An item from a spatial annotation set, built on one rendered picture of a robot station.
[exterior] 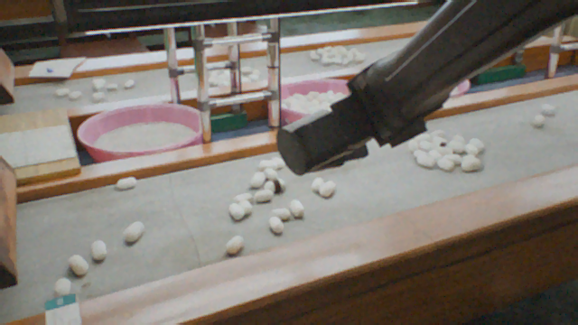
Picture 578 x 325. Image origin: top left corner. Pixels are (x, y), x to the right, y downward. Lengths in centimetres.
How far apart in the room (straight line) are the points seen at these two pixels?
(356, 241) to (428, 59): 42
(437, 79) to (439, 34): 4
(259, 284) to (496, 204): 42
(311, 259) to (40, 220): 45
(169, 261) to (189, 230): 8
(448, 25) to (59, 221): 72
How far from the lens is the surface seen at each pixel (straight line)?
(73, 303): 67
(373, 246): 75
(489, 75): 179
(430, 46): 37
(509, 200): 92
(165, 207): 90
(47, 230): 90
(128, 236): 82
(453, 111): 130
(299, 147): 54
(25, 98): 152
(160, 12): 78
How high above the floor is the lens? 120
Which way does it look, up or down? 27 degrees down
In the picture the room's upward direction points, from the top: straight up
